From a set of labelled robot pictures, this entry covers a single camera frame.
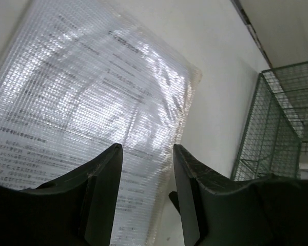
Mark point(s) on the clear mesh pouch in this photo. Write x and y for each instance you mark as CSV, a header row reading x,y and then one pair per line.
x,y
80,76

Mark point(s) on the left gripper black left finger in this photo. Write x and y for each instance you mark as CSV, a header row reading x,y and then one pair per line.
x,y
76,208

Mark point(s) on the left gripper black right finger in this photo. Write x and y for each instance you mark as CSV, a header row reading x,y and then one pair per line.
x,y
215,210

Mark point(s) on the green wire mesh organizer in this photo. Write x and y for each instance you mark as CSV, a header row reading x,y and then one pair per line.
x,y
276,130

